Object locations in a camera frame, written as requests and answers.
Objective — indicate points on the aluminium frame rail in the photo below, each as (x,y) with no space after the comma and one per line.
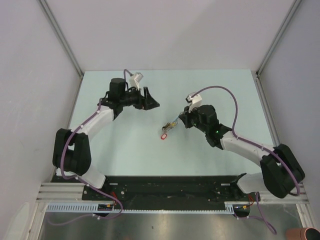
(60,192)

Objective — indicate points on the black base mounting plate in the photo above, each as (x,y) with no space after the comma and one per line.
(216,188)

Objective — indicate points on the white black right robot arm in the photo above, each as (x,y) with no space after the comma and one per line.
(280,171)

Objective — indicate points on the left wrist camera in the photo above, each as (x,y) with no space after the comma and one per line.
(136,80)

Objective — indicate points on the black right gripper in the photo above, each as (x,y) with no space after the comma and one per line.
(185,116)

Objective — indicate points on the metal key organizer with rings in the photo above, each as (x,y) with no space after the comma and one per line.
(167,127)

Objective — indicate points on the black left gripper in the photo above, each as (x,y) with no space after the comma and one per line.
(146,102)

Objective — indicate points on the grey slotted cable duct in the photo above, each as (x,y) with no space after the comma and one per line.
(106,208)

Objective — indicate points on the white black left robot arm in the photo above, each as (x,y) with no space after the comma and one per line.
(72,152)

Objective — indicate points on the pink cylindrical object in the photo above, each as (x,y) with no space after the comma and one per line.
(305,233)

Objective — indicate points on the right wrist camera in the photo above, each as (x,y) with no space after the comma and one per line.
(194,101)

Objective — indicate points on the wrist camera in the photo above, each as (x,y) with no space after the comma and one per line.
(194,101)
(136,80)

